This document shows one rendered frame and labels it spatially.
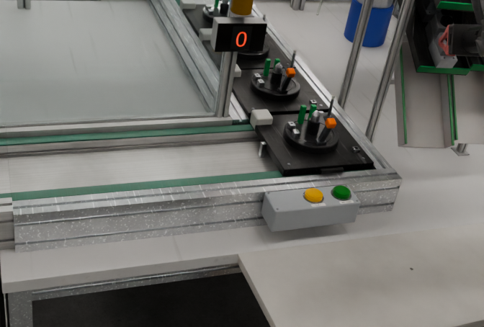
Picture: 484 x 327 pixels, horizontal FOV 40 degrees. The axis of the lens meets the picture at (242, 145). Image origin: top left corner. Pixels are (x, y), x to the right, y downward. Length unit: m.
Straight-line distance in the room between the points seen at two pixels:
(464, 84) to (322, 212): 0.59
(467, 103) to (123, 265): 0.99
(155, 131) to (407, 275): 0.68
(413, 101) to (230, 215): 0.58
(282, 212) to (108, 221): 0.37
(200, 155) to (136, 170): 0.17
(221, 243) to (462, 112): 0.75
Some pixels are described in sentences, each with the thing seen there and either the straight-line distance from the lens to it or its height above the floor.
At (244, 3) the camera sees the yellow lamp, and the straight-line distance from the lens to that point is 1.56.
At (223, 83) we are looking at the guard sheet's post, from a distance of 1.69.
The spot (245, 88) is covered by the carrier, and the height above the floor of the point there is 0.97.
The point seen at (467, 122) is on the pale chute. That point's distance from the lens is 1.86.
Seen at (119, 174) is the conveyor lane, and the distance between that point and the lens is 1.58.
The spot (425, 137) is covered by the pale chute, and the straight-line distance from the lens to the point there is 1.77.
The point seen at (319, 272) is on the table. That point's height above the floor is 0.86.
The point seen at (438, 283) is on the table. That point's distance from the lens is 1.57.
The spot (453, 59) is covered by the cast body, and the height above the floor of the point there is 1.24.
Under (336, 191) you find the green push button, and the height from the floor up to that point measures 0.97.
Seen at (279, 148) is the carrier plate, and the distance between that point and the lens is 1.64.
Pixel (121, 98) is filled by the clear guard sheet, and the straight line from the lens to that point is 1.66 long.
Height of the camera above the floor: 1.85
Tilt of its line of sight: 33 degrees down
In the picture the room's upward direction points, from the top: 10 degrees clockwise
